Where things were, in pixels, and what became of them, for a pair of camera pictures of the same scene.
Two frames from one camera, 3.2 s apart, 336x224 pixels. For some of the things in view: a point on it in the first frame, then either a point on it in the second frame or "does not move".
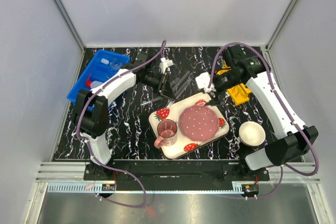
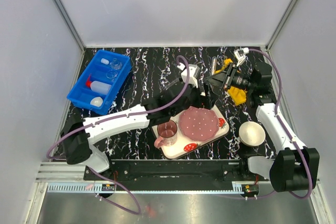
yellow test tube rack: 239,94 does not move
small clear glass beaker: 111,73 does not move
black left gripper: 167,91 -> 206,101
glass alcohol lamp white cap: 115,64 does not move
